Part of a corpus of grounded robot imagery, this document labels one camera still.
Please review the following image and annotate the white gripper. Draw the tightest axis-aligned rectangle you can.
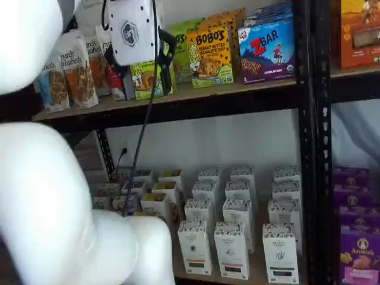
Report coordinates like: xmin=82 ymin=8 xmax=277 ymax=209
xmin=103 ymin=0 xmax=178 ymax=100

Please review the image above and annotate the white box yellow strip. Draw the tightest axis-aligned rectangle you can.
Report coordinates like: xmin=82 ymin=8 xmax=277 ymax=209
xmin=177 ymin=219 xmax=213 ymax=276
xmin=192 ymin=180 xmax=219 ymax=203
xmin=198 ymin=167 xmax=223 ymax=183
xmin=184 ymin=198 xmax=216 ymax=247

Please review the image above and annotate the green Bobo's apple pie box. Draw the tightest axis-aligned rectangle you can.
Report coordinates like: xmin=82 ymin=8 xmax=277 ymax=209
xmin=169 ymin=29 xmax=191 ymax=84
xmin=129 ymin=61 xmax=176 ymax=100
xmin=170 ymin=17 xmax=206 ymax=39

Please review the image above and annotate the yellow Bobo's peanut butter box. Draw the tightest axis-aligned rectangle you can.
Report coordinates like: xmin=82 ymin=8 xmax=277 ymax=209
xmin=185 ymin=25 xmax=235 ymax=89
xmin=207 ymin=8 xmax=246 ymax=30
xmin=197 ymin=14 xmax=238 ymax=81

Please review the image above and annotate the blue flax plus oatmeal box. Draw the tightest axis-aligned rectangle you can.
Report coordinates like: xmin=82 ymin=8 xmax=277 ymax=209
xmin=112 ymin=194 xmax=141 ymax=213
xmin=132 ymin=169 xmax=154 ymax=183
xmin=121 ymin=180 xmax=147 ymax=197

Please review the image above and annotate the blue Zbar box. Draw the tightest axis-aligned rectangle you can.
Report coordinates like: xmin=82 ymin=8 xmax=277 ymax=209
xmin=243 ymin=11 xmax=295 ymax=28
xmin=237 ymin=13 xmax=297 ymax=84
xmin=248 ymin=1 xmax=293 ymax=15

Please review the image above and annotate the green apple cinnamon oatmeal box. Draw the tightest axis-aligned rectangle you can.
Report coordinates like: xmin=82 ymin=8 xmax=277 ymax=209
xmin=93 ymin=195 xmax=113 ymax=210
xmin=99 ymin=183 xmax=121 ymax=197

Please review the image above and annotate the white box pink strip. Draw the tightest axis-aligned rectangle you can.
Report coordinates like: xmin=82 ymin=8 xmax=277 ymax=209
xmin=224 ymin=179 xmax=257 ymax=208
xmin=222 ymin=198 xmax=254 ymax=253
xmin=213 ymin=221 xmax=250 ymax=280
xmin=230 ymin=165 xmax=255 ymax=182

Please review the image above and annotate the white box dark strip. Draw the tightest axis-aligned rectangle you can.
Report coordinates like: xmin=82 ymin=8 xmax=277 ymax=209
xmin=273 ymin=165 xmax=301 ymax=183
xmin=267 ymin=198 xmax=302 ymax=256
xmin=262 ymin=223 xmax=299 ymax=284
xmin=272 ymin=180 xmax=301 ymax=202

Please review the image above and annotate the orange snack box with window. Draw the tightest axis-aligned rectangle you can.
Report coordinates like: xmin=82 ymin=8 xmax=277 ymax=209
xmin=340 ymin=0 xmax=380 ymax=71

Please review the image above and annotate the purple Annie's snack box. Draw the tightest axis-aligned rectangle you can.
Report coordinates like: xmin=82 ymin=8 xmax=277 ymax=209
xmin=334 ymin=186 xmax=373 ymax=210
xmin=332 ymin=167 xmax=371 ymax=191
xmin=338 ymin=206 xmax=380 ymax=235
xmin=339 ymin=230 xmax=380 ymax=285

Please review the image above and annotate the red purely elizabeth granola bag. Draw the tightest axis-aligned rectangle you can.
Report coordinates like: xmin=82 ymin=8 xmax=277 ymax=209
xmin=94 ymin=25 xmax=127 ymax=100

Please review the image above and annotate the orange purely elizabeth granola bag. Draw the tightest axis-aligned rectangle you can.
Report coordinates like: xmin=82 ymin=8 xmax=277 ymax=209
xmin=84 ymin=32 xmax=112 ymax=97
xmin=56 ymin=29 xmax=99 ymax=109

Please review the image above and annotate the blue purely elizabeth granola bag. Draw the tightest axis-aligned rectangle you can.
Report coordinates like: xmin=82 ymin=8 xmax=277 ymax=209
xmin=32 ymin=49 xmax=72 ymax=115

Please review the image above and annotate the white plastic sheet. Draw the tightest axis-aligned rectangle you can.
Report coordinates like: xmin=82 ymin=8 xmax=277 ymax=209
xmin=331 ymin=99 xmax=380 ymax=172

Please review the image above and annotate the black plug with cable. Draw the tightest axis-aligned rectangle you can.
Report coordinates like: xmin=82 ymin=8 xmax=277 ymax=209
xmin=114 ymin=147 xmax=129 ymax=182

